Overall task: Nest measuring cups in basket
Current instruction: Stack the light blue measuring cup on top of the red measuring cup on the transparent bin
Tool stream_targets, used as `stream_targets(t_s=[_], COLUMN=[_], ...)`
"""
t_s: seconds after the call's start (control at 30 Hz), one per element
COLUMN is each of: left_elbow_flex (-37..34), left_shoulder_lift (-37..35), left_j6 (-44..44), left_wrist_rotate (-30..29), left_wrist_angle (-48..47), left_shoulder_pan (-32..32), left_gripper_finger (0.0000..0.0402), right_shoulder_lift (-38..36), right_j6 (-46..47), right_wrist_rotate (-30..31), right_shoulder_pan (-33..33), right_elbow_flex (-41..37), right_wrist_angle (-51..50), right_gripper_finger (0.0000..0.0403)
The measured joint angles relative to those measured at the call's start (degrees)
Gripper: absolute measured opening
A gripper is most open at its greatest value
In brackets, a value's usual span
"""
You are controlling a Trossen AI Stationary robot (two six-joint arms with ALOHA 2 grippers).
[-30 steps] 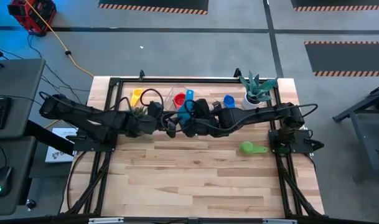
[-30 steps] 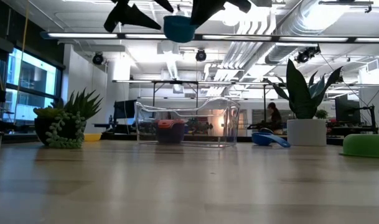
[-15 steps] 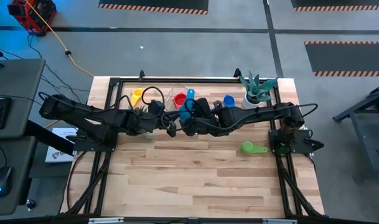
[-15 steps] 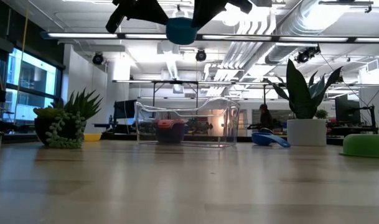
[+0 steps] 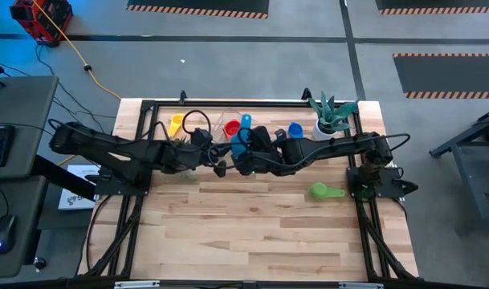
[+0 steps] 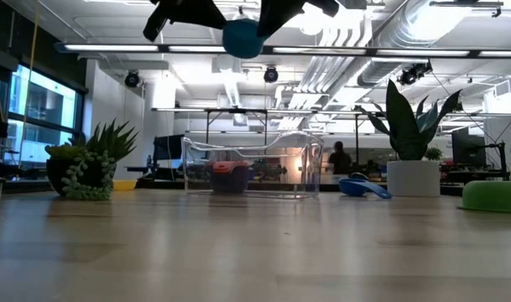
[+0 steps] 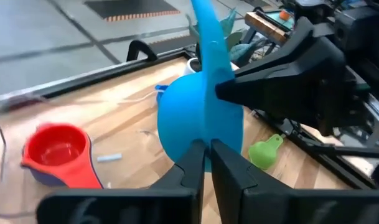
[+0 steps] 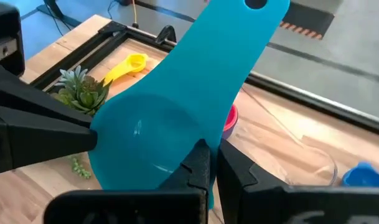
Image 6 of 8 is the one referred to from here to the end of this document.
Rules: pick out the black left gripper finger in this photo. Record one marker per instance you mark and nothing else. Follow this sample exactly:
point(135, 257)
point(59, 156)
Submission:
point(202, 12)

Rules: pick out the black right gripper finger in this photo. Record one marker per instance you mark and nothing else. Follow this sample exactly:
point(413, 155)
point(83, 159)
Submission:
point(278, 12)

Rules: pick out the teal measuring cup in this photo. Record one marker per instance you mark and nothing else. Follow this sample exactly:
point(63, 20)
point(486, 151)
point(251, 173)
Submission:
point(242, 40)

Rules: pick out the orange measuring cup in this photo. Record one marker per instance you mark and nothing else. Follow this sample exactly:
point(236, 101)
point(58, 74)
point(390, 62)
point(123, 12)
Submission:
point(230, 167)

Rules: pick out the navy measuring cup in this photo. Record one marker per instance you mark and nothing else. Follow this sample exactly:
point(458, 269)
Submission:
point(230, 178)

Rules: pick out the purple bowl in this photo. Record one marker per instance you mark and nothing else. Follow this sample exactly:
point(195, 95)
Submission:
point(230, 187)

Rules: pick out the yellow measuring cup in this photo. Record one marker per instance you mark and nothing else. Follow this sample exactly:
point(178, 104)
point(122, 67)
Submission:
point(125, 185)

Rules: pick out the green measuring cup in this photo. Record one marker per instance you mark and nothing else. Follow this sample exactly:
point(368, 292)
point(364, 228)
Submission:
point(494, 197)

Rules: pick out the clear plastic basket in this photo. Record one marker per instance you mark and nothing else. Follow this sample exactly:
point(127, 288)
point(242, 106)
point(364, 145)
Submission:
point(305, 168)

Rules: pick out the blue measuring cup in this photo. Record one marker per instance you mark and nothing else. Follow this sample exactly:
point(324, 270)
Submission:
point(356, 188)

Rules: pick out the black linear light bar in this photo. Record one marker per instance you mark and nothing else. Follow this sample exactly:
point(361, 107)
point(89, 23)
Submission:
point(267, 50)

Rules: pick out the black ceiling spotlight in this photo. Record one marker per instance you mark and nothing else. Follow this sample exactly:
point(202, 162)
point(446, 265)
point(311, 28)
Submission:
point(414, 72)
point(271, 74)
point(131, 79)

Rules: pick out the black computer monitor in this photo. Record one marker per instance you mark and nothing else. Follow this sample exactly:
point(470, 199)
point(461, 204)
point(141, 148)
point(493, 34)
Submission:
point(168, 147)
point(468, 147)

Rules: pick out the person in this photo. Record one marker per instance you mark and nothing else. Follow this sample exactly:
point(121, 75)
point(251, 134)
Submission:
point(340, 161)

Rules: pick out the succulent plant in dark pot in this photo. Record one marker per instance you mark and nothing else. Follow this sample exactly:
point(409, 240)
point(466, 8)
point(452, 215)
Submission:
point(95, 168)

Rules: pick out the small background plant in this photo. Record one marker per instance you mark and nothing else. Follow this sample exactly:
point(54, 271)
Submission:
point(433, 154)

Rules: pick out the snake plant in white pot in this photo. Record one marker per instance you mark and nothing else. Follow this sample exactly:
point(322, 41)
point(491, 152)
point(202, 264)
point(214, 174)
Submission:
point(412, 178)

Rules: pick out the black background rig stand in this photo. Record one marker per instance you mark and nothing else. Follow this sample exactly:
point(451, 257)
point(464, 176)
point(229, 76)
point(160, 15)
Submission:
point(502, 159)

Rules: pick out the silver ventilation duct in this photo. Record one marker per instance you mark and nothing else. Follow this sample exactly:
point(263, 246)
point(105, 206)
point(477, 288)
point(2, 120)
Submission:
point(406, 38)

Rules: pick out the black background table frame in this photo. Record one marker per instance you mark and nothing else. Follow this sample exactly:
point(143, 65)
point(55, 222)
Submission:
point(238, 110)

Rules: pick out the black ceiling rail fixture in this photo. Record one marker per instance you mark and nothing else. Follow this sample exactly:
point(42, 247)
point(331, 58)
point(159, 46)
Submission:
point(465, 3)

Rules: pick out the black aluminium table frame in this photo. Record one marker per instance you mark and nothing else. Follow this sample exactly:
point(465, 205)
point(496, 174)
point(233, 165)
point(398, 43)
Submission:
point(24, 186)

